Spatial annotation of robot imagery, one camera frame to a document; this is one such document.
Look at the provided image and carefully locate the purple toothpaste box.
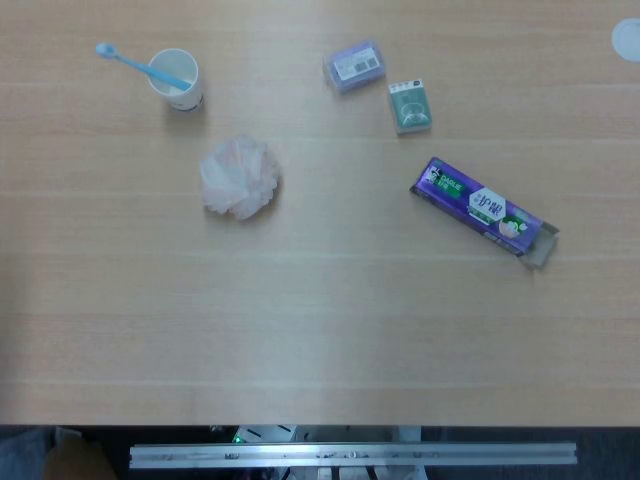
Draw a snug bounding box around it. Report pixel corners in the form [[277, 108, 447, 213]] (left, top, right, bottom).
[[409, 156, 560, 271]]

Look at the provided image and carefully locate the purple soap in clear box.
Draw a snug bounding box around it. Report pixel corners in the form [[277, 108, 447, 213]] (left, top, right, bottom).
[[322, 37, 390, 97]]

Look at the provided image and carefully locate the white paper cup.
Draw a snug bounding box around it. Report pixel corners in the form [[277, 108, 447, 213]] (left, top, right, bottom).
[[147, 47, 205, 112]]

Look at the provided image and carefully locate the blue toothbrush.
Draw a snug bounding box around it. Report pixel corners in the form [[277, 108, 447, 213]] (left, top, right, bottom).
[[95, 42, 193, 92]]

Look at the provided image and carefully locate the orange object under table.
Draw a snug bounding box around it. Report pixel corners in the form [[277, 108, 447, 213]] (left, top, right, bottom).
[[42, 426, 120, 480]]

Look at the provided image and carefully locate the aluminium profile rail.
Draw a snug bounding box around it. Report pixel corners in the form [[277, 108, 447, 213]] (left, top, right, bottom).
[[128, 441, 579, 471]]

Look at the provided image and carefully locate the grey round cable grommet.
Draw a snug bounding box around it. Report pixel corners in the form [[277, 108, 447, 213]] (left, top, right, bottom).
[[610, 18, 640, 64]]

